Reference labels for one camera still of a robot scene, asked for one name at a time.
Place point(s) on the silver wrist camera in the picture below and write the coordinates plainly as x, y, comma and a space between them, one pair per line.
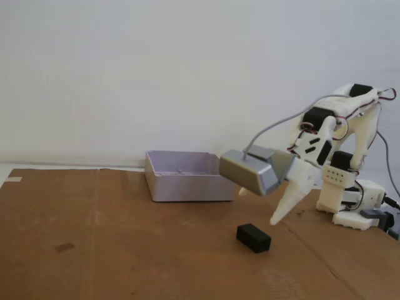
243, 175

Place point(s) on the white tape piece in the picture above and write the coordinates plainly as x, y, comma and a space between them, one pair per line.
14, 179

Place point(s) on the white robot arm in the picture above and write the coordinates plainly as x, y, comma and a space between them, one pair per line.
362, 131

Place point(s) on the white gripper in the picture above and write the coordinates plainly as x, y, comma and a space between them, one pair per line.
304, 177

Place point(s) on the black rectangular block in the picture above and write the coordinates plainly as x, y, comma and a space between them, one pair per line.
253, 239

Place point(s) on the pale plastic open box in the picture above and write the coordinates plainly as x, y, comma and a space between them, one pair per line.
187, 190

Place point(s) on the grey black table clamp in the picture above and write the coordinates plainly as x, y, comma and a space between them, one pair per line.
373, 214

